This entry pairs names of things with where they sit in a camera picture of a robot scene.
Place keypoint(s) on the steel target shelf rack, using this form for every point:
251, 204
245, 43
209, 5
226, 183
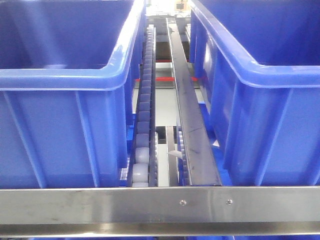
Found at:
160, 211

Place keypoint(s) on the blue upper bin right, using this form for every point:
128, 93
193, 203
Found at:
259, 65

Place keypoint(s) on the steel divider rail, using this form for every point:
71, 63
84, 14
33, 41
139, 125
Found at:
197, 152

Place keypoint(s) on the blue upper bin left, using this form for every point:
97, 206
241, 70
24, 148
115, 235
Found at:
67, 73

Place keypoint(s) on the blue bin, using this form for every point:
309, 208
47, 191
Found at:
259, 65
67, 73

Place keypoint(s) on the white roller track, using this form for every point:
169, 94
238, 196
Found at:
143, 159

